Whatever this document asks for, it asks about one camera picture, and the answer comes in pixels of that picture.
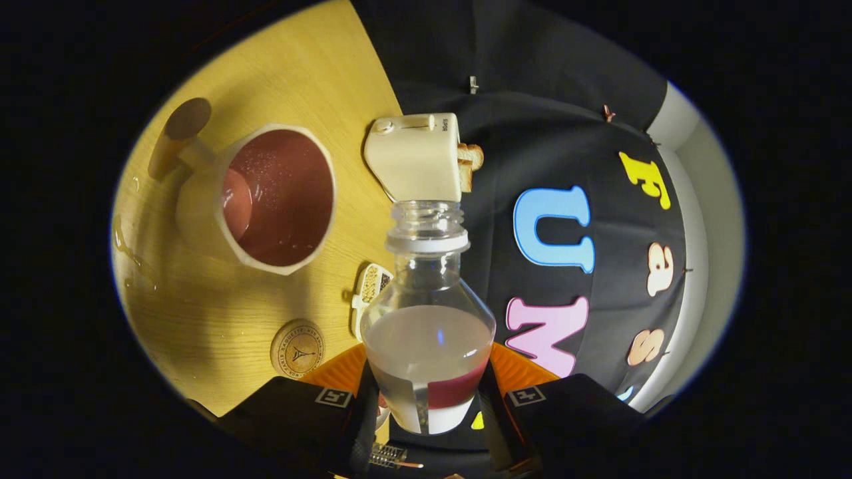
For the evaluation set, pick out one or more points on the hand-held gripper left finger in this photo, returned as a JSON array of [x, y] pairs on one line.
[[293, 416]]

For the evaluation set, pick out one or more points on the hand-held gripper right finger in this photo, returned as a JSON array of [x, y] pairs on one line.
[[566, 419]]

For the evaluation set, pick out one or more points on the round wooden coaster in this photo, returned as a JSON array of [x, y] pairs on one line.
[[298, 349]]

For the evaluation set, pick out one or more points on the clear juice bottle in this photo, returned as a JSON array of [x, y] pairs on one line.
[[429, 346]]

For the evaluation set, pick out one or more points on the white cup with brown inside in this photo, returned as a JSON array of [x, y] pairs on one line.
[[286, 199]]

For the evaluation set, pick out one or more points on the white divided grain tray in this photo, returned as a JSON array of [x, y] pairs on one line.
[[373, 283]]

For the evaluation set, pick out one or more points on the toast slice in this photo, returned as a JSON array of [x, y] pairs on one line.
[[466, 178], [471, 154]]

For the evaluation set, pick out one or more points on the cream toaster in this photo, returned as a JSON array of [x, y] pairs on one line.
[[413, 159]]

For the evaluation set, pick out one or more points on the small red clip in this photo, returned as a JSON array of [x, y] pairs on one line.
[[608, 113]]

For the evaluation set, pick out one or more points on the wooden table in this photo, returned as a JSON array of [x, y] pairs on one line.
[[313, 73]]

